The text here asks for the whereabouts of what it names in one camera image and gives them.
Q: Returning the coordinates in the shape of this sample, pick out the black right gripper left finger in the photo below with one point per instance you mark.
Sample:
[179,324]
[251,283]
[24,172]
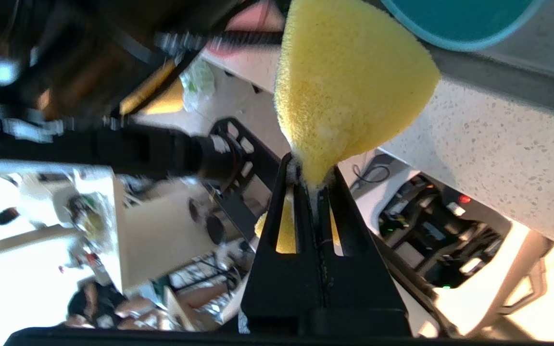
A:
[282,293]

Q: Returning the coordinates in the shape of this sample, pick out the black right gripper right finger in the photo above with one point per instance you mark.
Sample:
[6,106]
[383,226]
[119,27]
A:
[363,298]

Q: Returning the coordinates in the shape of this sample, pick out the yellow green fish-shaped sponge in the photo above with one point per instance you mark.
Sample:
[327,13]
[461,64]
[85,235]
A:
[349,81]

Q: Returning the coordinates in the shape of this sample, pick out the teal bowl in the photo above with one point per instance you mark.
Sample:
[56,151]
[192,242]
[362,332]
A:
[459,21]

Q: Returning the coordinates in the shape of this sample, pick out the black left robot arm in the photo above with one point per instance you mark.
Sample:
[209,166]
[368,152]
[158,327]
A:
[89,57]

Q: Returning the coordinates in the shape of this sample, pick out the black robot wheeled base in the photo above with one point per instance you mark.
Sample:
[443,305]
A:
[440,230]

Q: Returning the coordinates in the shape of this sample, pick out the white boxy furniture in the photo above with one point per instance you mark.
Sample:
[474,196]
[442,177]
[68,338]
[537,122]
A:
[161,230]

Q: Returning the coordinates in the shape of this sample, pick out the pink plate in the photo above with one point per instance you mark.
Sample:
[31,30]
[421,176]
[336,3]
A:
[253,24]

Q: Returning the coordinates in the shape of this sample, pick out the black robot torso frame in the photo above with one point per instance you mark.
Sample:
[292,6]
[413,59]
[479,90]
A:
[258,158]

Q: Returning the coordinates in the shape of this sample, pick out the silver metal bracket frame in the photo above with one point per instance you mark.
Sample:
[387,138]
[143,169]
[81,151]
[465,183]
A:
[522,278]

